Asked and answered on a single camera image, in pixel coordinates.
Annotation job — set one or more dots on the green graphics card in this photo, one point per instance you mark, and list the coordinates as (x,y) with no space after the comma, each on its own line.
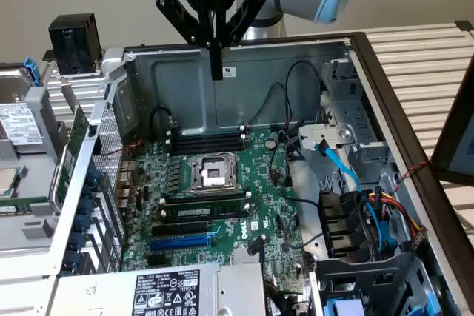
(74,138)

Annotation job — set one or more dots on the open PC case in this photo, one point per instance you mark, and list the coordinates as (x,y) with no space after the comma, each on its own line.
(185,90)

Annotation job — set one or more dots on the black CPU cooler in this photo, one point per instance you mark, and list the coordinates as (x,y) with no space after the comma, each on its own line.
(74,46)

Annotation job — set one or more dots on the coin cell battery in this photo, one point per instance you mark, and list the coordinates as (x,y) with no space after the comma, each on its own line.
(271,143)

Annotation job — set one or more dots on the metal disk bay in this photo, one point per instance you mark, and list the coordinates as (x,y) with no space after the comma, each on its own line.
(333,134)

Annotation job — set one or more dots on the metal CPU socket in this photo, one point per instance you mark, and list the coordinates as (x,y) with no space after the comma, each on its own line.
(213,173)

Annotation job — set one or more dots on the green Dell motherboard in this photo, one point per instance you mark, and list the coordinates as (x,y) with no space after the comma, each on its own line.
(259,183)

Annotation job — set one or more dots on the blue slot retention clip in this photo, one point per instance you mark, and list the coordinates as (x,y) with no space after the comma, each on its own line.
(93,176)
(89,203)
(83,224)
(71,261)
(79,242)

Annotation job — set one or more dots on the hard disk with blue carrier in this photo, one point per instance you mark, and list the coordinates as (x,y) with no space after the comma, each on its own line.
(15,123)

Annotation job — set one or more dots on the metal Ethernet port block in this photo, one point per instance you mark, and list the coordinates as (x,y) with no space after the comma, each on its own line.
(126,191)

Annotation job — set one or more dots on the metal USB port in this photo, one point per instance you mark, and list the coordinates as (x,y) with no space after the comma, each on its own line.
(127,201)

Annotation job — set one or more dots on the black table end cap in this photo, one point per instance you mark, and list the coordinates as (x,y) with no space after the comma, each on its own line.
(464,26)

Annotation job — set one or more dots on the green RAM stick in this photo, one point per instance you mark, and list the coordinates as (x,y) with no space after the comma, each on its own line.
(207,213)
(15,208)

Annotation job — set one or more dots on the long black expansion slot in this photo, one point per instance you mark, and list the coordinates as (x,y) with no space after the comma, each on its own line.
(177,230)

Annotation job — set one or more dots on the CPU chip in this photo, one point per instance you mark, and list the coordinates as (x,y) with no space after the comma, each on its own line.
(7,183)

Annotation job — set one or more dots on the dark leaning side panel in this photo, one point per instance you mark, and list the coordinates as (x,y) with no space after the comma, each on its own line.
(455,138)

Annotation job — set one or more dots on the blue expansion slot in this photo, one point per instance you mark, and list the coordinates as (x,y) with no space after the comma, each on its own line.
(177,245)

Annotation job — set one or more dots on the black fan shroud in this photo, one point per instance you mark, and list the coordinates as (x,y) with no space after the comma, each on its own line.
(344,227)

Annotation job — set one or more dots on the short black expansion slot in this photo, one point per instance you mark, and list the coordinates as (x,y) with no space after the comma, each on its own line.
(157,260)

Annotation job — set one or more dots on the silver chipset heatsink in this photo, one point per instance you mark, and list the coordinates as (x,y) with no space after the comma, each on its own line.
(246,257)

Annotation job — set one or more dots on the grey parts rack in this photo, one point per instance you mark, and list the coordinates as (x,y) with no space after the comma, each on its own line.
(33,227)

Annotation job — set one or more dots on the grey drive cage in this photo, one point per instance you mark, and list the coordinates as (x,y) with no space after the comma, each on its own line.
(370,271)

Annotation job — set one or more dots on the grey power supply unit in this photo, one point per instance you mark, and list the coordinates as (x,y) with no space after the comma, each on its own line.
(111,294)

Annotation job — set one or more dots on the blue drive carrier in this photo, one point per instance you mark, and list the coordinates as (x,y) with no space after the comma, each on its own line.
(344,308)

